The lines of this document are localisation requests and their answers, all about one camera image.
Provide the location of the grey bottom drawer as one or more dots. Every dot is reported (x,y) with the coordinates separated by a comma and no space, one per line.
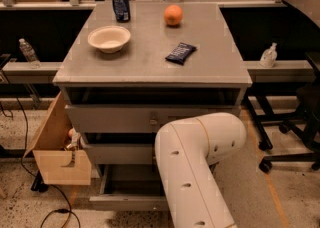
(130,187)

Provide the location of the grey drawer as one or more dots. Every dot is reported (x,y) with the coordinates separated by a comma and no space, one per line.
(131,148)
(130,187)
(134,119)

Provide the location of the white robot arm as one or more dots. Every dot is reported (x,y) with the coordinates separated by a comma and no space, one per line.
(185,150)

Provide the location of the grey drawer cabinet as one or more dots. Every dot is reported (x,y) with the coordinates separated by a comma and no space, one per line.
(212,77)

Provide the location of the grey top drawer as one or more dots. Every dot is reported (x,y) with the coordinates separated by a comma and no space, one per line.
(134,119)

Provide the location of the grey middle drawer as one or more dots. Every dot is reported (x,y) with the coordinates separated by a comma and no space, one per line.
(131,148)

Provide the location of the dark blue snack packet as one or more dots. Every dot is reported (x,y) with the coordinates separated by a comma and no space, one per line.
(180,53)

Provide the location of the white bowl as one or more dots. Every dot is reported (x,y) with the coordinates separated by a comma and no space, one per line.
(109,39)

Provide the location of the orange fruit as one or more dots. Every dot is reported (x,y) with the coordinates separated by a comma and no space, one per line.
(173,15)

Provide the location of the items inside cardboard box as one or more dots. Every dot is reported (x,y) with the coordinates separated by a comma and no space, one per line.
(73,142)

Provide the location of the blue soda can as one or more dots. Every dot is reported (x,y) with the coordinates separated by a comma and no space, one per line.
(122,10)

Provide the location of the hand sanitizer pump bottle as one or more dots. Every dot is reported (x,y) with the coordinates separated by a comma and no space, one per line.
(269,56)

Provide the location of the cardboard box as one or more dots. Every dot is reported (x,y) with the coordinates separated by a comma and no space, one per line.
(57,164)

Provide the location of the clear water bottle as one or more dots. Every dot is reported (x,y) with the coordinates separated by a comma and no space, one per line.
(29,53)

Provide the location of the black office chair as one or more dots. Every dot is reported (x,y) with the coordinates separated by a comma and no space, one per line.
(304,122)

